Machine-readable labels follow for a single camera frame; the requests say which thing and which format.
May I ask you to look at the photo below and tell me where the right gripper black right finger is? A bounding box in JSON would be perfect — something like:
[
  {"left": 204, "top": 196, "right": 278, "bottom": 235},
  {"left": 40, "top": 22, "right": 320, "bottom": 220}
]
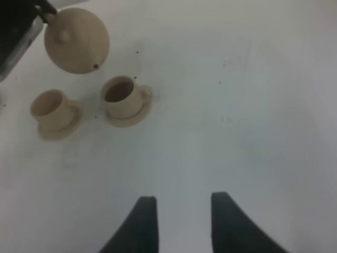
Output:
[{"left": 211, "top": 192, "right": 286, "bottom": 252}]

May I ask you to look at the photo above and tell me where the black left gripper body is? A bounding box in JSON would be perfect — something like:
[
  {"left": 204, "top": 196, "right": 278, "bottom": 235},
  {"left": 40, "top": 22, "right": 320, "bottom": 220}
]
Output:
[{"left": 1, "top": 0, "right": 57, "bottom": 53}]

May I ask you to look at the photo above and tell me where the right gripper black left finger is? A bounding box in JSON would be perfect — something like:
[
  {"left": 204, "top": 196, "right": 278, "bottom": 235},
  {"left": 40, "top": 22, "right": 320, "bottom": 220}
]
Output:
[{"left": 100, "top": 197, "right": 159, "bottom": 253}]

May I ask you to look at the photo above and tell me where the tan ceramic teapot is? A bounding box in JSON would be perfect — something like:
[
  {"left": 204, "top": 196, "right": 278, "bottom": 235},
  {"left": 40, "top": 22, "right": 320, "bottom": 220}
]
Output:
[{"left": 44, "top": 8, "right": 110, "bottom": 74}]

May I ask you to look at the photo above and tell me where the tan teacup near teapot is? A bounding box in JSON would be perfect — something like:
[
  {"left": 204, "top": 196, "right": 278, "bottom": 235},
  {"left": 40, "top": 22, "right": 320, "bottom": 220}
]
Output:
[{"left": 30, "top": 90, "right": 82, "bottom": 132}]

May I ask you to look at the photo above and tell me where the tan saucer near teapot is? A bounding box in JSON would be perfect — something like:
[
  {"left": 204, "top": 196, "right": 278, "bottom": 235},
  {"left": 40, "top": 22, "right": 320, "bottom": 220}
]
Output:
[{"left": 37, "top": 100, "right": 83, "bottom": 141}]

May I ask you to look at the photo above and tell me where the tan saucer far side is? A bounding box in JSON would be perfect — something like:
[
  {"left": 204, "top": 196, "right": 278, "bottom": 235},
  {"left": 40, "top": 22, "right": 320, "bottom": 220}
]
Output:
[{"left": 105, "top": 85, "right": 153, "bottom": 128}]

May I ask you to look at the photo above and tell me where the tan teacup far side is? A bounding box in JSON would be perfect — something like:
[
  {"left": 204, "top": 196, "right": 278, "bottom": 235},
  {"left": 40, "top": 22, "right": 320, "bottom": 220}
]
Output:
[{"left": 101, "top": 75, "right": 153, "bottom": 120}]

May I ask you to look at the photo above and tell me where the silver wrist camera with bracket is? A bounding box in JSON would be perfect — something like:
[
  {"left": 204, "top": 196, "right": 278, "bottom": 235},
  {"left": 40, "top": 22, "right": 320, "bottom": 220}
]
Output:
[{"left": 1, "top": 17, "right": 44, "bottom": 82}]

